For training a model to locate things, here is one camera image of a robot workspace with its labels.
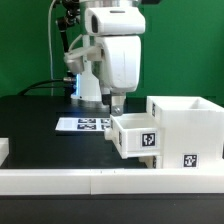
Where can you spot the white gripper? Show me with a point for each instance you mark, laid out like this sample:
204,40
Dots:
119,68

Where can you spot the white drawer box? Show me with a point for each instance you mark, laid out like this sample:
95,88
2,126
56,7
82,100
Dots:
135,135
152,162

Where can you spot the white drawer cabinet frame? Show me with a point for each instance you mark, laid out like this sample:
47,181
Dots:
192,131

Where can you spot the white front drawer box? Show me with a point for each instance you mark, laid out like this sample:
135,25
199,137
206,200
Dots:
152,162

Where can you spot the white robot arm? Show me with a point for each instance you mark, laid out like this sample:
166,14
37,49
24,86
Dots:
101,18

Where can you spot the paper sheet with markers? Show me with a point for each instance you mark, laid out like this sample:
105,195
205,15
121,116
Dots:
82,124

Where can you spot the white front fence bar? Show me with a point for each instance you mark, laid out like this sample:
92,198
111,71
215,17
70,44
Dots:
112,181

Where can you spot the white fence bar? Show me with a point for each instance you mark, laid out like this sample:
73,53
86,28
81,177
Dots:
112,181
4,149

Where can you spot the white left fence bar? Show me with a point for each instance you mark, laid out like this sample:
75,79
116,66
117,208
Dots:
4,149

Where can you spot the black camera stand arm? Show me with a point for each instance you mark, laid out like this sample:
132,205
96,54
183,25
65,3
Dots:
63,23

